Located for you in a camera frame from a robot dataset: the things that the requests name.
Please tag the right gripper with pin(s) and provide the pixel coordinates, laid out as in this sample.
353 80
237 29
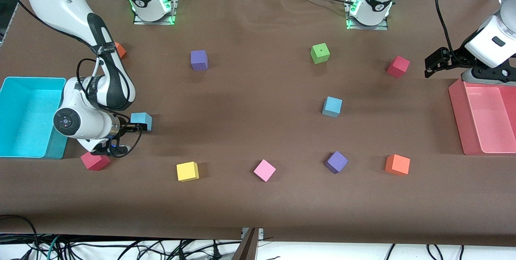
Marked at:
125 128

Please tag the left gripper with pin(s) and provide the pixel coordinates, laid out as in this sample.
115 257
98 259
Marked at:
454 59

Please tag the light blue foam block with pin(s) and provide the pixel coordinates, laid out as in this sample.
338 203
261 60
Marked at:
143 118
332 107

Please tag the red foam block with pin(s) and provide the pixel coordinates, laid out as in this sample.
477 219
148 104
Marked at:
95 162
398 67

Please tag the yellow foam block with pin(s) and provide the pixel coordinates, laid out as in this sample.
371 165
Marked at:
187 171

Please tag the pink plastic bin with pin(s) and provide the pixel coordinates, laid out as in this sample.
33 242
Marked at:
487 119

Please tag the orange foam block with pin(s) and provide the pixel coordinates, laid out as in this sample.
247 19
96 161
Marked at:
121 50
397 165

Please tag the purple foam block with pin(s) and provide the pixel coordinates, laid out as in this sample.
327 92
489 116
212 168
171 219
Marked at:
336 162
199 60

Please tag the brown table cloth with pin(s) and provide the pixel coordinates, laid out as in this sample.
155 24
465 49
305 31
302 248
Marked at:
250 131

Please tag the cyan plastic bin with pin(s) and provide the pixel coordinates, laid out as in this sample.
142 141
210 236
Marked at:
24 119

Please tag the green foam block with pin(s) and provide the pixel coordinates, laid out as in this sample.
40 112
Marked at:
320 53

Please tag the pink foam block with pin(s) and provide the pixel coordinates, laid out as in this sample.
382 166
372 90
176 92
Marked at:
264 170

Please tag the dark angled metal bar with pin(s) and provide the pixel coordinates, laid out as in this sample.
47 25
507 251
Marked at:
246 248

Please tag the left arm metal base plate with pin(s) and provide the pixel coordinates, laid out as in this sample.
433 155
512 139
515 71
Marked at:
369 27

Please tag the silver metal bracket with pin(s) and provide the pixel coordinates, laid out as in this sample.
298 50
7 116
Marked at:
260 234

